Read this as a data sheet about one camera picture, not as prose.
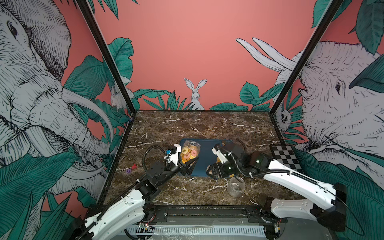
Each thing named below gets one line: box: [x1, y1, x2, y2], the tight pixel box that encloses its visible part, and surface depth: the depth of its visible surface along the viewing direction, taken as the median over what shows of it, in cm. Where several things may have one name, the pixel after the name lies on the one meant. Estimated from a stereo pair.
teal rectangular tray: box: [180, 139, 234, 177], surface depth 69 cm
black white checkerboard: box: [269, 145, 305, 175], surface depth 95 cm
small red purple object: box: [126, 163, 138, 174], surface depth 90 cm
